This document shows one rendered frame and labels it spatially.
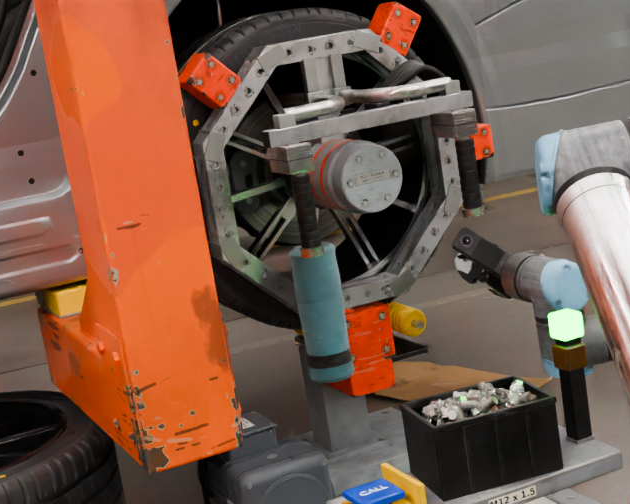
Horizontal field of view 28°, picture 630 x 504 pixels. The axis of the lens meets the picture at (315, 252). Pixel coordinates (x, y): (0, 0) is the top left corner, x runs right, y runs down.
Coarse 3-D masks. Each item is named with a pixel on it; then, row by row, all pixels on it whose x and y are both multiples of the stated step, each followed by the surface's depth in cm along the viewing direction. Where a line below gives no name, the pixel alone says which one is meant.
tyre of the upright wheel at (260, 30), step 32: (224, 32) 254; (256, 32) 246; (288, 32) 248; (320, 32) 251; (224, 64) 244; (192, 96) 242; (192, 128) 243; (224, 288) 249; (256, 288) 252; (256, 320) 255; (288, 320) 256
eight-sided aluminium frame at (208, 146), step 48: (288, 48) 240; (336, 48) 244; (384, 48) 248; (240, 96) 237; (192, 144) 240; (432, 144) 260; (432, 192) 263; (432, 240) 258; (288, 288) 246; (384, 288) 255
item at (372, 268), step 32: (352, 64) 260; (384, 128) 277; (416, 128) 263; (416, 160) 267; (256, 192) 252; (288, 192) 255; (416, 192) 267; (352, 224) 262; (384, 224) 274; (256, 256) 254; (352, 256) 274; (384, 256) 264
